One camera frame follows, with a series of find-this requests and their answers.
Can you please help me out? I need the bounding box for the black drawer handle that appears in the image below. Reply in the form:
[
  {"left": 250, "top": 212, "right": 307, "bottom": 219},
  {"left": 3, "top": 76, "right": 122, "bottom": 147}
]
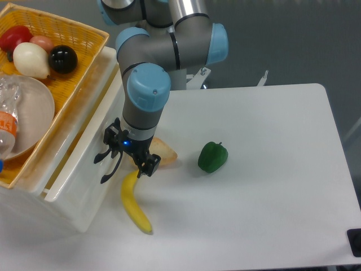
[
  {"left": 93, "top": 147, "right": 112, "bottom": 164},
  {"left": 100, "top": 154, "right": 123, "bottom": 184}
]

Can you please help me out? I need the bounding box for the clear plastic bottle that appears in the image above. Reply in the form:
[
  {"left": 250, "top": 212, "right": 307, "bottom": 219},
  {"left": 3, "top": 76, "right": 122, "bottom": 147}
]
[{"left": 1, "top": 76, "right": 19, "bottom": 160}]

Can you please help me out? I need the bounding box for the black lower drawer handle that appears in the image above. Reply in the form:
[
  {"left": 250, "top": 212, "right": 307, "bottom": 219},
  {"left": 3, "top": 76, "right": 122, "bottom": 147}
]
[{"left": 100, "top": 154, "right": 123, "bottom": 184}]

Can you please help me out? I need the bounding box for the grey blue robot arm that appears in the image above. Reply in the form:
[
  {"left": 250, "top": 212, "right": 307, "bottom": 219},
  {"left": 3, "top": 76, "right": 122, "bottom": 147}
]
[{"left": 94, "top": 1, "right": 228, "bottom": 176}]

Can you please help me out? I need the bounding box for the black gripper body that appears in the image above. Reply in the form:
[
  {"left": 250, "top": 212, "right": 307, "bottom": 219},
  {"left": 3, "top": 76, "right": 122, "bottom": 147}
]
[{"left": 112, "top": 124, "right": 153, "bottom": 165}]

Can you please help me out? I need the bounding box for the black corner device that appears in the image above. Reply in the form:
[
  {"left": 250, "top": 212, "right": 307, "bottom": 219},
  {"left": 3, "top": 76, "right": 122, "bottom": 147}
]
[{"left": 346, "top": 228, "right": 361, "bottom": 257}]

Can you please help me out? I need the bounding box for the pink round fruit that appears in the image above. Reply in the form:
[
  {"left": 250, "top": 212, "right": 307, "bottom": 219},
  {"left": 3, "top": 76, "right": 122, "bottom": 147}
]
[{"left": 29, "top": 35, "right": 55, "bottom": 53}]

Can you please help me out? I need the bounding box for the yellow banana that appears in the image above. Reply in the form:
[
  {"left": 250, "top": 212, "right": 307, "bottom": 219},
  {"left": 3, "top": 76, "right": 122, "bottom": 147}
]
[{"left": 120, "top": 171, "right": 153, "bottom": 234}]

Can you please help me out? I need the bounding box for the beige bowl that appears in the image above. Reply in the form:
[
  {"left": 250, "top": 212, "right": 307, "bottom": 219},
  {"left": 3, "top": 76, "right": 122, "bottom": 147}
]
[{"left": 1, "top": 75, "right": 55, "bottom": 160}]

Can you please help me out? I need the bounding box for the green bell pepper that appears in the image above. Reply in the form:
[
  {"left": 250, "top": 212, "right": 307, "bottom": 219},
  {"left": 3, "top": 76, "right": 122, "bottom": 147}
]
[{"left": 197, "top": 141, "right": 228, "bottom": 173}]

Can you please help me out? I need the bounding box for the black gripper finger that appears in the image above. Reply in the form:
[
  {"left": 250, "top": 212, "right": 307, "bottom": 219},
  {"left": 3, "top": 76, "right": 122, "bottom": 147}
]
[
  {"left": 137, "top": 152, "right": 161, "bottom": 178},
  {"left": 103, "top": 117, "right": 121, "bottom": 154}
]

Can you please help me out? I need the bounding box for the black top drawer handle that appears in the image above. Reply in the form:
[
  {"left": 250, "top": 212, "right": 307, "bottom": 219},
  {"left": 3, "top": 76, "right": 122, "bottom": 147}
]
[{"left": 93, "top": 147, "right": 112, "bottom": 164}]

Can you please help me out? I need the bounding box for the white drawer cabinet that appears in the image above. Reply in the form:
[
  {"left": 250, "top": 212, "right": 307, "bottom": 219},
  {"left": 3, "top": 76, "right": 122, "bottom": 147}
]
[{"left": 1, "top": 47, "right": 119, "bottom": 230}]

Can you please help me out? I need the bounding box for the red bell pepper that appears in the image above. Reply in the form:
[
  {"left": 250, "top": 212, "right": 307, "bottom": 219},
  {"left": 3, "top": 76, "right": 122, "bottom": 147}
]
[{"left": 1, "top": 25, "right": 33, "bottom": 52}]

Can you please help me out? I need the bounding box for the orange wicker basket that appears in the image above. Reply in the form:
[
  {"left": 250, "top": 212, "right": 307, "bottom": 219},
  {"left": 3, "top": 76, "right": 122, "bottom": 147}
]
[{"left": 1, "top": 3, "right": 109, "bottom": 189}]

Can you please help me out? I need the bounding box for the white pear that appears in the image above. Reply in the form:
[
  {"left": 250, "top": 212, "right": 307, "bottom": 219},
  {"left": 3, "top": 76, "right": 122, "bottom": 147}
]
[{"left": 12, "top": 42, "right": 51, "bottom": 79}]

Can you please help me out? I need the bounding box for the toast bread slice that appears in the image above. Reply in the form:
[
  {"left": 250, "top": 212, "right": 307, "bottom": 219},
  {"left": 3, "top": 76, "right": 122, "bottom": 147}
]
[{"left": 131, "top": 137, "right": 178, "bottom": 167}]

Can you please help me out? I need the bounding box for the black round fruit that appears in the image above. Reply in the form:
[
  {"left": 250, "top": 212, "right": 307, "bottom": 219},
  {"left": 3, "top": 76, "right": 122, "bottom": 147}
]
[{"left": 48, "top": 45, "right": 78, "bottom": 74}]

